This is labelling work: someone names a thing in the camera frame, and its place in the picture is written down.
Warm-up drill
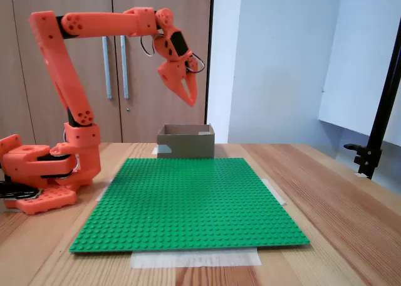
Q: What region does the brown cardboard box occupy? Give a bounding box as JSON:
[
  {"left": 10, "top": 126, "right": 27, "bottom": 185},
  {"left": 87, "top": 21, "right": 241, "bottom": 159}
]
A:
[{"left": 156, "top": 124, "right": 216, "bottom": 159}]

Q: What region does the green lego baseplate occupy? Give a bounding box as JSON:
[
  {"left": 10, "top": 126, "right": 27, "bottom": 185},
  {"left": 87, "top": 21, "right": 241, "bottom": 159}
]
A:
[{"left": 68, "top": 157, "right": 311, "bottom": 255}]

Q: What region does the brown wooden cabinet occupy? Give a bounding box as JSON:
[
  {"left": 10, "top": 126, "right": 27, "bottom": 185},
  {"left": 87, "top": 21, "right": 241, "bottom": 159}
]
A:
[{"left": 0, "top": 0, "right": 215, "bottom": 144}]

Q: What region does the white board panel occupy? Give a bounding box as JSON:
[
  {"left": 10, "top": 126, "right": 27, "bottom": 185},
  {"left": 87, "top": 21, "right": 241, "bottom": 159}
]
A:
[{"left": 318, "top": 0, "right": 401, "bottom": 147}]

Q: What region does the black stand clamp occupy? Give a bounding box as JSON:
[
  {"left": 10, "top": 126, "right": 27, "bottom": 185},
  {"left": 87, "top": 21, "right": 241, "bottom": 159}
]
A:
[{"left": 343, "top": 143, "right": 383, "bottom": 180}]

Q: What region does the black stand pole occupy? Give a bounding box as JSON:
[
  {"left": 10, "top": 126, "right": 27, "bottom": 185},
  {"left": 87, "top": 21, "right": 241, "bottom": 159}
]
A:
[{"left": 365, "top": 28, "right": 401, "bottom": 180}]

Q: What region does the gripper servo wire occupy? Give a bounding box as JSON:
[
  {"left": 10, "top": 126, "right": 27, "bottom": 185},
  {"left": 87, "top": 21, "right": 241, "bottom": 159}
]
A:
[{"left": 187, "top": 51, "right": 206, "bottom": 75}]

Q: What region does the wrist servo wire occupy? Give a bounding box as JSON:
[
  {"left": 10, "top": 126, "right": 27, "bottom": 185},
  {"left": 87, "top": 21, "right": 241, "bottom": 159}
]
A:
[{"left": 139, "top": 33, "right": 158, "bottom": 58}]

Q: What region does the grey metal cabinet handle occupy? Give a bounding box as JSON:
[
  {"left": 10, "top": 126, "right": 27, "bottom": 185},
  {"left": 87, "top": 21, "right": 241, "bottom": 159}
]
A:
[
  {"left": 102, "top": 35, "right": 113, "bottom": 99},
  {"left": 120, "top": 34, "right": 130, "bottom": 99}
]

